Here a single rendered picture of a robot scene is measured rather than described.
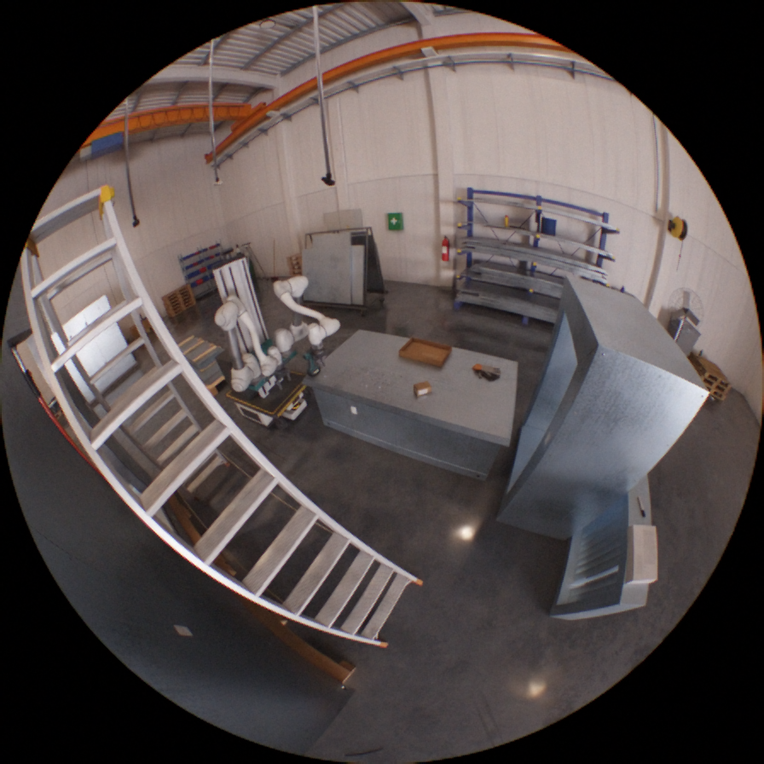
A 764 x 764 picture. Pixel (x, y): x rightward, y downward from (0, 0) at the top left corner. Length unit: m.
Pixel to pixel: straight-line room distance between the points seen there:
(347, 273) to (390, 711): 5.50
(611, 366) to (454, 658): 1.87
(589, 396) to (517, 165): 5.33
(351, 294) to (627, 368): 4.41
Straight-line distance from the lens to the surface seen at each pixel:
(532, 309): 5.05
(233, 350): 2.10
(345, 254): 4.75
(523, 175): 5.92
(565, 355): 2.19
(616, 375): 1.11
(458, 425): 1.74
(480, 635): 2.02
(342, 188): 7.38
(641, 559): 1.63
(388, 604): 1.73
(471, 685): 2.09
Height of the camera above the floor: 1.93
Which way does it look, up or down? 39 degrees down
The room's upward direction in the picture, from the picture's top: 6 degrees counter-clockwise
